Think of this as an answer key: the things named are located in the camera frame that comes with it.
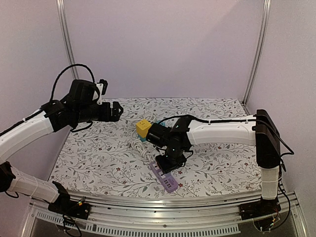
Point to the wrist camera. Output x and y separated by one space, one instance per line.
100 90
158 135

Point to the teal power strip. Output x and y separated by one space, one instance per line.
160 122

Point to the left aluminium post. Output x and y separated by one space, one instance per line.
61 10

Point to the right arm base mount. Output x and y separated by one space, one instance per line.
259 208

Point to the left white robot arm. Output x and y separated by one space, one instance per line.
82 104

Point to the right aluminium post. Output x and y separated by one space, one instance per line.
258 52

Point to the aluminium post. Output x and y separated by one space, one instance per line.
258 52
61 10

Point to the aluminium front rail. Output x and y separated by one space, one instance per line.
214 216

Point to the yellow cube socket adapter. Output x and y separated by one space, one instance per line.
142 128

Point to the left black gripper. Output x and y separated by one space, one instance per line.
115 116

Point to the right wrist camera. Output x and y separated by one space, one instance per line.
158 135

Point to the purple power strip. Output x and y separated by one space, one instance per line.
166 180

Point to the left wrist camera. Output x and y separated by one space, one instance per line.
100 90

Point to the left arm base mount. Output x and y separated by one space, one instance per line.
71 208

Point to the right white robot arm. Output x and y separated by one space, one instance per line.
255 130

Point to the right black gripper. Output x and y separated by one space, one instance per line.
169 162

